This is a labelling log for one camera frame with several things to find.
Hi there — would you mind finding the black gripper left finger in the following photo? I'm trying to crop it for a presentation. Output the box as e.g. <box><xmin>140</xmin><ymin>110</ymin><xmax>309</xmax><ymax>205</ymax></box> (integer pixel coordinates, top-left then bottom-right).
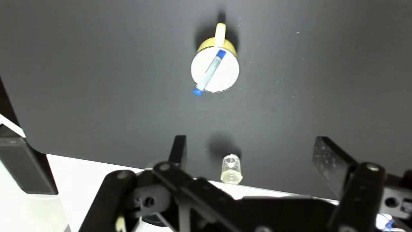
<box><xmin>79</xmin><ymin>135</ymin><xmax>244</xmax><ymax>232</ymax></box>

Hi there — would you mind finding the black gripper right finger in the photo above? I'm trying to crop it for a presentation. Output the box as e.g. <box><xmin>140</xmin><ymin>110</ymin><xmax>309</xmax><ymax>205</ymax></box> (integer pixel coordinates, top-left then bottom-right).
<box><xmin>312</xmin><ymin>136</ymin><xmax>412</xmax><ymax>232</ymax></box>

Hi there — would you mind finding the blue capped white marker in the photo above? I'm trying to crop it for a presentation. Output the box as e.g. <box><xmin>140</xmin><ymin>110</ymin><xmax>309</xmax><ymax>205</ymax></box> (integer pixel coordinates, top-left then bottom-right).
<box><xmin>191</xmin><ymin>50</ymin><xmax>228</xmax><ymax>97</ymax></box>

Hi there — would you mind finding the small clear plastic cap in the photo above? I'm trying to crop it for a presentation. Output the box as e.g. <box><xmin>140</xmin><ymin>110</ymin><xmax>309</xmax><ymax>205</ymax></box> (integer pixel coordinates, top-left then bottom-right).
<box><xmin>219</xmin><ymin>154</ymin><xmax>245</xmax><ymax>186</ymax></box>

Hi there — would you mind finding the white round bowl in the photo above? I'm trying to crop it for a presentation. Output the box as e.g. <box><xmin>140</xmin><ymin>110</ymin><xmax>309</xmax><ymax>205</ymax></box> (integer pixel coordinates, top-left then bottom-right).
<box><xmin>190</xmin><ymin>22</ymin><xmax>243</xmax><ymax>96</ymax></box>

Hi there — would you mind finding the black box-shaped stand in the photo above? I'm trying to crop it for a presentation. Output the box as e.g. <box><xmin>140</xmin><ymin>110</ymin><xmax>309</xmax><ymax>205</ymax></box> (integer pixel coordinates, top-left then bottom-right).
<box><xmin>0</xmin><ymin>123</ymin><xmax>60</xmax><ymax>196</ymax></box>

